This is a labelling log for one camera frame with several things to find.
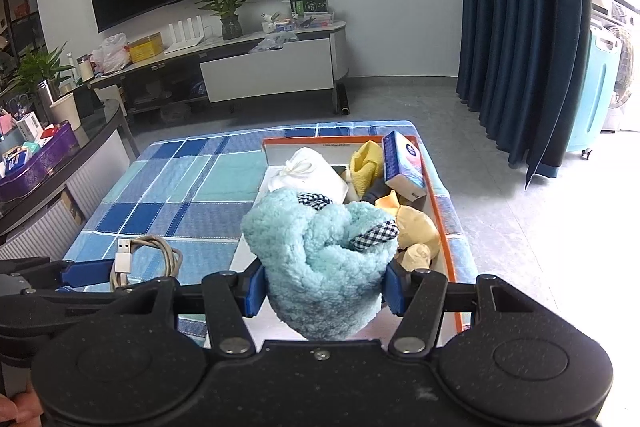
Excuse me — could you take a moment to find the dark blue curtain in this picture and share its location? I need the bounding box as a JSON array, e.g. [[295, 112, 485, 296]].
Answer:
[[457, 0, 594, 190]]

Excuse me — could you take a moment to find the pile of small desk items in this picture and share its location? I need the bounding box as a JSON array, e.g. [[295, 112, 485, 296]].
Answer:
[[260, 12, 333, 34]]

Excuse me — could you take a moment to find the white jar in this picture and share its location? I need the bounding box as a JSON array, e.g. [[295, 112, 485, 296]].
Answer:
[[76, 54, 96, 82]]

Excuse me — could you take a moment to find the orange cloth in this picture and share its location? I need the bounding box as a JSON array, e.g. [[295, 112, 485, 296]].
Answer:
[[374, 191, 402, 214]]

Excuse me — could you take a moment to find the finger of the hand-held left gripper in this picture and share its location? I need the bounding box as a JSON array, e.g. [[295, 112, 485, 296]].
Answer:
[[20, 288, 123, 308], [0, 257, 121, 291]]

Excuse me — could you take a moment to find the white grey tv stand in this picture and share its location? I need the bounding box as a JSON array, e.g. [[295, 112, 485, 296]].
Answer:
[[90, 21, 349, 115]]

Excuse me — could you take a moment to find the black desktop device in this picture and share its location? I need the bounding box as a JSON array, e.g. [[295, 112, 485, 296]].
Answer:
[[75, 84, 106, 118]]

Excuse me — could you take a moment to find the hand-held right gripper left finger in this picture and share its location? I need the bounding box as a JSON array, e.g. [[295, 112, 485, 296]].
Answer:
[[130, 261, 267, 356]]

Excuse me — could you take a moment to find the leafy green plant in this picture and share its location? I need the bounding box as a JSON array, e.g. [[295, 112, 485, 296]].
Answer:
[[5, 42, 76, 102]]

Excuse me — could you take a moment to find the dark navy cloth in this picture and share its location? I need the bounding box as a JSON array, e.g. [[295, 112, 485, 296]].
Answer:
[[360, 179, 388, 205]]

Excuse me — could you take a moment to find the white washing machine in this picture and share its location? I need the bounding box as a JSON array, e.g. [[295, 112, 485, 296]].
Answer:
[[590, 0, 640, 132]]

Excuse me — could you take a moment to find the light blue suitcase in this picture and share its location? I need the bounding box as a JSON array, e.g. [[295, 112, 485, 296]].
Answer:
[[566, 24, 623, 160]]

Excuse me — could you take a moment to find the orange-rimmed white box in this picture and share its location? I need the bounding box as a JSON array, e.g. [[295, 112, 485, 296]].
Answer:
[[227, 134, 473, 343]]

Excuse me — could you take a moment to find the black glass coffee table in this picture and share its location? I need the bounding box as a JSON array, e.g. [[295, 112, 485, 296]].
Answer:
[[0, 99, 141, 260]]

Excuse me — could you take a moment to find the colourful tissue packet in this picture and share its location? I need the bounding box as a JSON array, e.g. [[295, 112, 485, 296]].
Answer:
[[381, 130, 428, 200]]

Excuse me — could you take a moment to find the bamboo plant in dark vase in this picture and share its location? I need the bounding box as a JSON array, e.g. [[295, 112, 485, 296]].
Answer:
[[194, 0, 257, 42]]

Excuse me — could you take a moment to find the steel tumbler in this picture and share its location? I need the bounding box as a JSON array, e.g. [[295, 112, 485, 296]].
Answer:
[[36, 79, 62, 124]]

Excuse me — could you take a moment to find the cream paper cup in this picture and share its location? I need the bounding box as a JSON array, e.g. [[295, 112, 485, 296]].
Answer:
[[49, 94, 82, 132]]

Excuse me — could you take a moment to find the white router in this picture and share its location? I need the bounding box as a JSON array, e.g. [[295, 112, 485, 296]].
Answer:
[[167, 18, 207, 52]]

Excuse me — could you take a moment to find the yellow striped dishcloth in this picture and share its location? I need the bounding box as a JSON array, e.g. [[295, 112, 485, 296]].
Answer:
[[349, 141, 386, 198]]

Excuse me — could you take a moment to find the white plastic bag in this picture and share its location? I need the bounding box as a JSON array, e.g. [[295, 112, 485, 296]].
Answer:
[[92, 33, 130, 72]]

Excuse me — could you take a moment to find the white drawstring pouch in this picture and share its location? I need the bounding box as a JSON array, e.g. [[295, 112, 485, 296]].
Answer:
[[257, 147, 351, 208]]

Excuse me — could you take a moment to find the purple oval tin tray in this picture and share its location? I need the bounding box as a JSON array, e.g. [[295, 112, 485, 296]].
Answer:
[[0, 122, 76, 204]]

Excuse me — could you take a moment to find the person's left hand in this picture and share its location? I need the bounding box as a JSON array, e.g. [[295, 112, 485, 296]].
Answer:
[[0, 382, 45, 427]]

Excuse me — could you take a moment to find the clear plastic bag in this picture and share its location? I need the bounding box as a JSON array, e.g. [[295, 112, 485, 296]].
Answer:
[[249, 32, 299, 54]]

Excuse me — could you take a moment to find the yellow box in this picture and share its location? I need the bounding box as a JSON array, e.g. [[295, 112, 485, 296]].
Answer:
[[128, 33, 164, 62]]

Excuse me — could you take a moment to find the green black box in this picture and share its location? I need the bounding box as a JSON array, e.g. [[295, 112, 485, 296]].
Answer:
[[288, 0, 332, 18]]

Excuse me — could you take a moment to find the white barcode box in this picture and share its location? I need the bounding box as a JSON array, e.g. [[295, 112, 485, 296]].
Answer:
[[15, 112, 42, 140]]

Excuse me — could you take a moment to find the cream glove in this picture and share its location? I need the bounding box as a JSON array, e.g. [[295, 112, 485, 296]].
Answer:
[[392, 206, 442, 273]]

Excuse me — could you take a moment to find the black roll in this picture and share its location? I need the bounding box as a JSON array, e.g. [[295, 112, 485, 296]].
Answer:
[[334, 82, 354, 115]]

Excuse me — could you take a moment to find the white usb cable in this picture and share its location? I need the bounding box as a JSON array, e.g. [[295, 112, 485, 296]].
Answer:
[[109, 234, 183, 293]]

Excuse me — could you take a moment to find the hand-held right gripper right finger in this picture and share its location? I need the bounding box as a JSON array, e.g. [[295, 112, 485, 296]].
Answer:
[[383, 261, 535, 356]]

